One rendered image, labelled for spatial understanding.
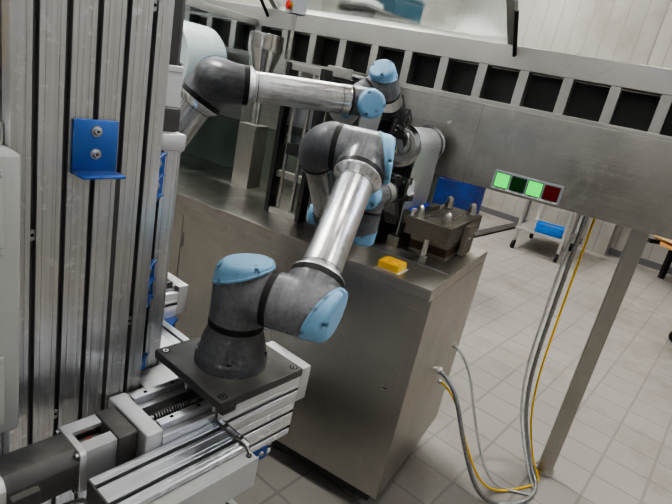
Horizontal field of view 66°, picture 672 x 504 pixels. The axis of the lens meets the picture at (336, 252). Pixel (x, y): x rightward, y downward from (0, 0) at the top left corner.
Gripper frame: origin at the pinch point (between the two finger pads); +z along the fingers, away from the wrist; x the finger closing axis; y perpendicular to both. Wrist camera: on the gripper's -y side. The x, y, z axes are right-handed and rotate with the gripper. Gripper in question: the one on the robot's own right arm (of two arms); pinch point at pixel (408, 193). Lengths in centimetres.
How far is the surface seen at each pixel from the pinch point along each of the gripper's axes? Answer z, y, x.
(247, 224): -32, -20, 43
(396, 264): -28.0, -16.6, -12.0
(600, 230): 562, -81, -59
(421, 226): -6.4, -8.1, -9.7
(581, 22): 602, 162, 48
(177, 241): -29, -39, 78
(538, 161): 30.1, 19.3, -34.3
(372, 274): -31.9, -21.0, -6.7
